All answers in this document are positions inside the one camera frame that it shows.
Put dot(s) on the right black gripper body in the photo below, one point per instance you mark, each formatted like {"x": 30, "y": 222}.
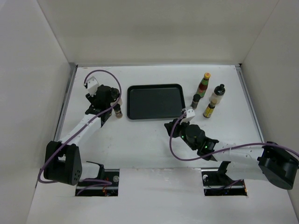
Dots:
{"x": 181, "y": 131}

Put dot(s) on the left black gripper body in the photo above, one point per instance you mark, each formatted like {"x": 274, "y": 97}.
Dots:
{"x": 92, "y": 98}

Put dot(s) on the small brown spice jar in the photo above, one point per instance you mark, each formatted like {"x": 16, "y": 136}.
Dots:
{"x": 117, "y": 111}

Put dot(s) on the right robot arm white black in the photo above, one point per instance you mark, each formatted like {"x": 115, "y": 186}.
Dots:
{"x": 256, "y": 161}

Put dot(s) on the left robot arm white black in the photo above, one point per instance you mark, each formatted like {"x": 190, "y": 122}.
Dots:
{"x": 62, "y": 159}

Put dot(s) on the white shaker black cap left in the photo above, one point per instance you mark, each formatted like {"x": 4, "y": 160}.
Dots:
{"x": 116, "y": 96}

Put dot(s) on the white shaker black cap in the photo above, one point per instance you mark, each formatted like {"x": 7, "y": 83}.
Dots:
{"x": 218, "y": 93}
{"x": 116, "y": 96}

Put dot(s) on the black plastic tray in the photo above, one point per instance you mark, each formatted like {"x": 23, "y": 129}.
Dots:
{"x": 155, "y": 101}

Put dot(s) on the small yellow-label bottle right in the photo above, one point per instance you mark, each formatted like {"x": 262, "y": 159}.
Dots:
{"x": 210, "y": 108}

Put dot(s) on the small dark spice jar right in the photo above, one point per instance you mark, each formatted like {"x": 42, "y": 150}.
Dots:
{"x": 195, "y": 101}

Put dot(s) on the tall green sauce bottle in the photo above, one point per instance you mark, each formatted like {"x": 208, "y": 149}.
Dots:
{"x": 203, "y": 85}

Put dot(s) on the white shaker black cap right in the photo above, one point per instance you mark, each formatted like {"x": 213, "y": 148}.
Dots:
{"x": 218, "y": 93}

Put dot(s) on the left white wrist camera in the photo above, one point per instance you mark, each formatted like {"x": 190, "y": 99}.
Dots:
{"x": 91, "y": 85}

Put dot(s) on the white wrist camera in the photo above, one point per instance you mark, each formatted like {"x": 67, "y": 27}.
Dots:
{"x": 91, "y": 85}
{"x": 189, "y": 114}

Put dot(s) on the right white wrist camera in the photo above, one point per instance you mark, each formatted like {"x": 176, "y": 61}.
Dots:
{"x": 189, "y": 114}

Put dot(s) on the left aluminium table rail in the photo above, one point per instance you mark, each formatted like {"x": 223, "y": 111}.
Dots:
{"x": 67, "y": 94}

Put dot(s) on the aluminium table rail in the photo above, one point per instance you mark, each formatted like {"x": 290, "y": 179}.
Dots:
{"x": 249, "y": 101}
{"x": 67, "y": 94}

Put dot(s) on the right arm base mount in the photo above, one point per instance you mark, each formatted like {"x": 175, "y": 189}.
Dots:
{"x": 217, "y": 183}

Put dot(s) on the right aluminium table rail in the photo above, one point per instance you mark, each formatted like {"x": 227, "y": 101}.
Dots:
{"x": 249, "y": 101}

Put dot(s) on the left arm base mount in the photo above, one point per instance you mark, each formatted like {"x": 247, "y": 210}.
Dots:
{"x": 96, "y": 180}

